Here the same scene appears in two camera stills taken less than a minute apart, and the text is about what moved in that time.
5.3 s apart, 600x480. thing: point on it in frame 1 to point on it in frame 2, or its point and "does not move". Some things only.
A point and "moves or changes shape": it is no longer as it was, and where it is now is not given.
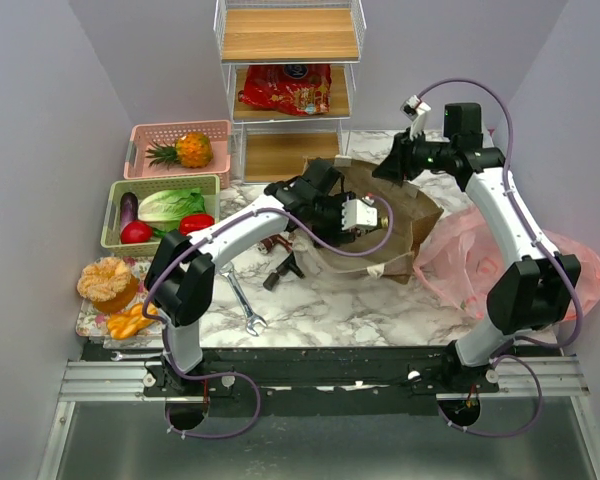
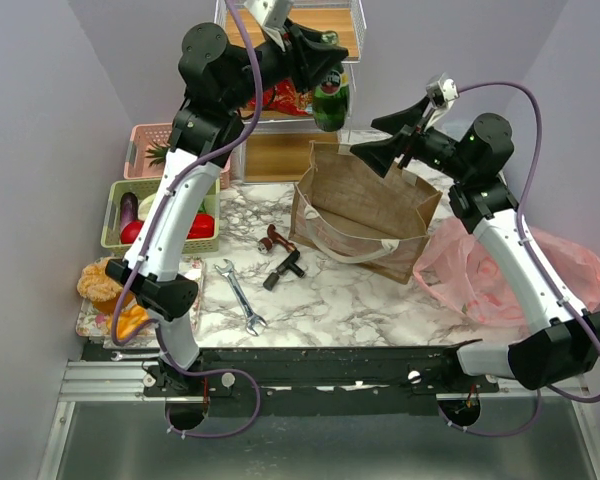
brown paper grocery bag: (382, 254) moves or changes shape
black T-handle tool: (290, 264) does not move
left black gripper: (332, 236) to (306, 58)
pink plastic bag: (460, 253) does not move
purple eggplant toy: (129, 209) does not move
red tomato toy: (135, 231) does not move
